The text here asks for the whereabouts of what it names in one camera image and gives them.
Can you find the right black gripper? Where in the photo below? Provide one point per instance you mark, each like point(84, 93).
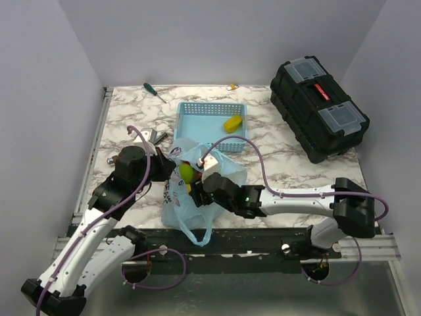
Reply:
point(197, 188)

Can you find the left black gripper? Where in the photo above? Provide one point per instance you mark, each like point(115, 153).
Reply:
point(166, 166)

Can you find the light blue plastic bag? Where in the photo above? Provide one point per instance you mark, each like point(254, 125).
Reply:
point(186, 206)

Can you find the light blue plastic basket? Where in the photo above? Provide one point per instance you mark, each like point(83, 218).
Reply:
point(203, 122)

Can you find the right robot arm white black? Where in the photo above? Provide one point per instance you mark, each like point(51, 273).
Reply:
point(347, 208)

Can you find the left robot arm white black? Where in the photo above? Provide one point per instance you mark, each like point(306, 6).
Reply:
point(64, 287)

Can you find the red fake grapes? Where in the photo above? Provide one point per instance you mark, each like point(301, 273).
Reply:
point(197, 176)

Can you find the yellow fake starfruit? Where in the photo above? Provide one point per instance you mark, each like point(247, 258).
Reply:
point(233, 124)

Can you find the brown metal faucet tap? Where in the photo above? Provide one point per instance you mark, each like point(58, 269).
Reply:
point(112, 160)

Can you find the black plastic toolbox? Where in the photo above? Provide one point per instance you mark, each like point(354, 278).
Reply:
point(325, 120)

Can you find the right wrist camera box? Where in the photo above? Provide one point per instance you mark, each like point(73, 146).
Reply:
point(209, 165)

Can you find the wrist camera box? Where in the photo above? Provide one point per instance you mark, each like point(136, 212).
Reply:
point(209, 165)
point(149, 135)

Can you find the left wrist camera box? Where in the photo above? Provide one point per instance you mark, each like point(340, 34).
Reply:
point(149, 135)

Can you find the green handled screwdriver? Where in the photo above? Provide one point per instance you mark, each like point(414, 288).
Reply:
point(152, 91)

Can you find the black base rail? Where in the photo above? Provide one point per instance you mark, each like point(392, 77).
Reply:
point(235, 250)

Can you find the aluminium frame rail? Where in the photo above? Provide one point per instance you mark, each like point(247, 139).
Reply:
point(81, 202)

